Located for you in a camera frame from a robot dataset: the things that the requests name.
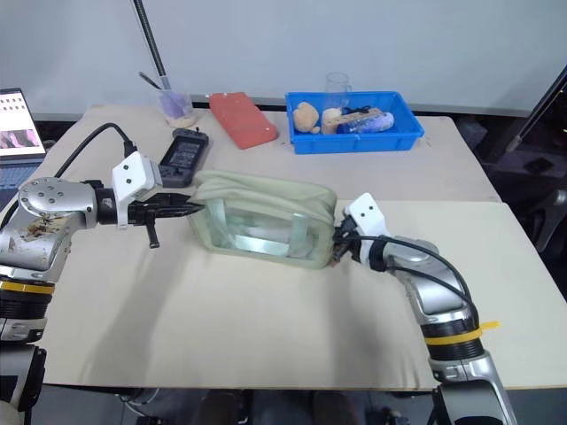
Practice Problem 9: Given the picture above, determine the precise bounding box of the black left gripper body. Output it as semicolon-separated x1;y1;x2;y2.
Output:
126;194;168;251

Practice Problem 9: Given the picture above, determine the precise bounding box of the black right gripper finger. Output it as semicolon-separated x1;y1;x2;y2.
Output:
330;226;346;268

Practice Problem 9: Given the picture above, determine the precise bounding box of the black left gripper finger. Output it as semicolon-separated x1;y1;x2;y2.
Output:
161;193;198;209
164;202;206;220

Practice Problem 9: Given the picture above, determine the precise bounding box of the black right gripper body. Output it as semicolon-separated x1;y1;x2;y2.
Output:
336;215;361;263

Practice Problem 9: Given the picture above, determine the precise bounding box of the green pouch with clear window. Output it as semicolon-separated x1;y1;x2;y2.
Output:
187;170;339;271

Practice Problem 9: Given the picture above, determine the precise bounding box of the blue patterned pouch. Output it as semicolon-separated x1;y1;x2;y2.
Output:
336;111;396;135

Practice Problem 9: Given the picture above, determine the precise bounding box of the cream plush toy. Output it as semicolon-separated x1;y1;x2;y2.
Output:
320;107;345;135

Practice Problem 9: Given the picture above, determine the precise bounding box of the tan plush toy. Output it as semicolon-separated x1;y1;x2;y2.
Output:
292;101;322;135

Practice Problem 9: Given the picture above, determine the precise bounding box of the black handheld device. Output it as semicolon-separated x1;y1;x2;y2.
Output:
158;127;211;189

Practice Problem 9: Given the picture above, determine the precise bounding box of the clear cup with purple content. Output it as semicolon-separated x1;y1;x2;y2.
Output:
157;88;197;128

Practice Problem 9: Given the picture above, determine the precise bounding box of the blue plastic bin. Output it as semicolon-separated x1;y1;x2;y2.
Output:
284;90;426;156

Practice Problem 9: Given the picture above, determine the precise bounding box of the clear cup with pens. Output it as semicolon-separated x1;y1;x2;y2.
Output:
137;71;187;112

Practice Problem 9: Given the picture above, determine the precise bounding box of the clear glass beaker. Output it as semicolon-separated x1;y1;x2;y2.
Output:
323;72;353;112

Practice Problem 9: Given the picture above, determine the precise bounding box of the open laptop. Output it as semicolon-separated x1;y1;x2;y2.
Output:
0;87;48;214

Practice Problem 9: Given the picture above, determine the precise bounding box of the black flexible rod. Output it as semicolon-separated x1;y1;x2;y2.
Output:
132;0;172;92

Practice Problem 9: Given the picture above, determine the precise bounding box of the dark chair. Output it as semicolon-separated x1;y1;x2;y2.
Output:
522;188;567;267

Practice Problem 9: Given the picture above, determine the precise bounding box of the black tripod leg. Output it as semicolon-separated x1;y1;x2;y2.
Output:
506;65;567;154

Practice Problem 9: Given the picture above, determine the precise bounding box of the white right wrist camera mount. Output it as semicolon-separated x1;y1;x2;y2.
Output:
343;191;392;267

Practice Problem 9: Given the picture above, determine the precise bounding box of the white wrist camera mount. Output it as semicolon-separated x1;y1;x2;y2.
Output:
111;151;163;231
343;191;392;267

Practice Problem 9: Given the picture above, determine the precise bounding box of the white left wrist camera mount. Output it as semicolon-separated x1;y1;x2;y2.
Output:
111;151;163;231

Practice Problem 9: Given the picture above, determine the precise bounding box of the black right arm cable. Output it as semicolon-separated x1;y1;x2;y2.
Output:
344;234;473;309

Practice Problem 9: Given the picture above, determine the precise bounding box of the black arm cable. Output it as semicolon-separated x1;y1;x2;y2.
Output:
344;234;473;309
53;122;137;179

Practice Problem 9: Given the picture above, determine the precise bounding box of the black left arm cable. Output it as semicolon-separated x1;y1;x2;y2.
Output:
53;122;137;179

